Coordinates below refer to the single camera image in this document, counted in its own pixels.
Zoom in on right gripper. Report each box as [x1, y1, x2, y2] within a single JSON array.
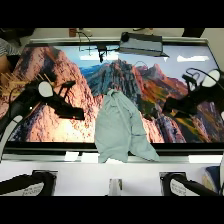
[[162, 96, 199, 118]]

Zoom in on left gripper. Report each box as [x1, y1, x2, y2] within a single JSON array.
[[52, 95, 86, 121]]

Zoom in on pale green shirt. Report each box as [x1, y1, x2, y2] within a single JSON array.
[[94, 88, 161, 165]]

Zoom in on wooden rack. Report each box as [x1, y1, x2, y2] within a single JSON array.
[[0, 71, 52, 98]]

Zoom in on person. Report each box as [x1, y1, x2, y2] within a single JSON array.
[[0, 37, 22, 74]]

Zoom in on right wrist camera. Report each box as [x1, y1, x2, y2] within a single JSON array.
[[181, 73, 202, 98]]

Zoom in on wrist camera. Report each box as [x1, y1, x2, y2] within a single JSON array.
[[181, 73, 202, 98], [55, 80, 77, 100]]

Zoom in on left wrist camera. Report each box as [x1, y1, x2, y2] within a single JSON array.
[[55, 80, 77, 100]]

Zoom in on silver frame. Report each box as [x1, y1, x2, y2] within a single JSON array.
[[0, 151, 224, 197]]

